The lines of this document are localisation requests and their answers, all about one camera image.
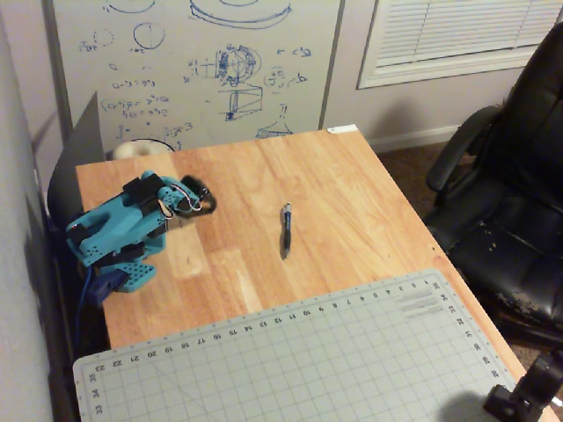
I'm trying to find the dark blue table clamp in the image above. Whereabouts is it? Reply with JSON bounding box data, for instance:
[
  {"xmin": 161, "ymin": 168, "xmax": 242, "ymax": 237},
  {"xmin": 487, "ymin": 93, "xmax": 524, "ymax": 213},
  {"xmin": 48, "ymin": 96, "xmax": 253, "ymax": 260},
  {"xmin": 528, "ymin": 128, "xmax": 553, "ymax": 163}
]
[{"xmin": 85, "ymin": 270, "xmax": 128, "ymax": 307}]

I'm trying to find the window with white blinds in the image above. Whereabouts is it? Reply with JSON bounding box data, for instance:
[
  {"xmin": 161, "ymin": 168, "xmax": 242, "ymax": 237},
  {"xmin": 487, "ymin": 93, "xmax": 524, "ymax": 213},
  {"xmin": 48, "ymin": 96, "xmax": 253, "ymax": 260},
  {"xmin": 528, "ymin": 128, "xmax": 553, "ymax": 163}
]
[{"xmin": 355, "ymin": 0, "xmax": 563, "ymax": 91}]

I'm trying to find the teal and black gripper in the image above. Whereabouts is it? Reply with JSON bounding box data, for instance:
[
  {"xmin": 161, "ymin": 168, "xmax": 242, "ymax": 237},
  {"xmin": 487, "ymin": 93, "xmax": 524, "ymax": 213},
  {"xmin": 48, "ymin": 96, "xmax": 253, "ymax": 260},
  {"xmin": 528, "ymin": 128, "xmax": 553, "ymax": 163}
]
[{"xmin": 156, "ymin": 174, "xmax": 219, "ymax": 220}]

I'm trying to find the black leather office chair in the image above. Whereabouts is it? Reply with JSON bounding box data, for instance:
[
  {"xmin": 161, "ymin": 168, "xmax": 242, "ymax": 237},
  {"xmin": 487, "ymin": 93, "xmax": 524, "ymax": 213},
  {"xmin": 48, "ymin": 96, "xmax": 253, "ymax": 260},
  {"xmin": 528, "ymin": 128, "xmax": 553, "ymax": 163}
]
[{"xmin": 424, "ymin": 19, "xmax": 563, "ymax": 348}]

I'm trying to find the blue and black pen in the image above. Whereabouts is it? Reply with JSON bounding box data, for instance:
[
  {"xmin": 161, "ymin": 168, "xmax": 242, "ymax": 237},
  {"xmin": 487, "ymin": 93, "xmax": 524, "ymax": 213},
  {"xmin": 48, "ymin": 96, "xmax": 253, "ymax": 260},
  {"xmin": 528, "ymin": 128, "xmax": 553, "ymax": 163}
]
[{"xmin": 280, "ymin": 201, "xmax": 293, "ymax": 260}]

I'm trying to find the white round roll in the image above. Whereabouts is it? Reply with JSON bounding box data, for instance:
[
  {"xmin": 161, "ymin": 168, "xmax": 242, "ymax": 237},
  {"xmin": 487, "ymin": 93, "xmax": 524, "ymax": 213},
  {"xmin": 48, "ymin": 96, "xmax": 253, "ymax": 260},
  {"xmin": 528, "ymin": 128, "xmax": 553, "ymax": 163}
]
[{"xmin": 112, "ymin": 139, "xmax": 175, "ymax": 160}]

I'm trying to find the grey gridded cutting mat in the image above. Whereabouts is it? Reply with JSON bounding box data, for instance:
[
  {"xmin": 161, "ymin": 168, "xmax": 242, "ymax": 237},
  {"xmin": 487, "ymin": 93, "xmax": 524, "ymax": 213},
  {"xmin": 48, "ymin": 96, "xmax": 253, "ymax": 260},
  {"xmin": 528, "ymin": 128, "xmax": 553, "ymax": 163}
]
[{"xmin": 72, "ymin": 267, "xmax": 518, "ymax": 422}]

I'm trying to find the whiteboard with blue drawings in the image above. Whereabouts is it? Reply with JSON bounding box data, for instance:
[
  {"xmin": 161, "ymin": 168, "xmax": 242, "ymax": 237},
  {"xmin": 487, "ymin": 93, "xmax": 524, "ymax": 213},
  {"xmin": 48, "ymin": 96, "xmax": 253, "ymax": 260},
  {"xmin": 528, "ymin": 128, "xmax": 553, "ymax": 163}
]
[{"xmin": 43, "ymin": 0, "xmax": 347, "ymax": 153}]

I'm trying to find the blue cable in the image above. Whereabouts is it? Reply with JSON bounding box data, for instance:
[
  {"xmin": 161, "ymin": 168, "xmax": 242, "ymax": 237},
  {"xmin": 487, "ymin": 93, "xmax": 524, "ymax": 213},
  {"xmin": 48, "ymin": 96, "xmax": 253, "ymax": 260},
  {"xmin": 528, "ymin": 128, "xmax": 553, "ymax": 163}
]
[{"xmin": 75, "ymin": 263, "xmax": 96, "ymax": 353}]

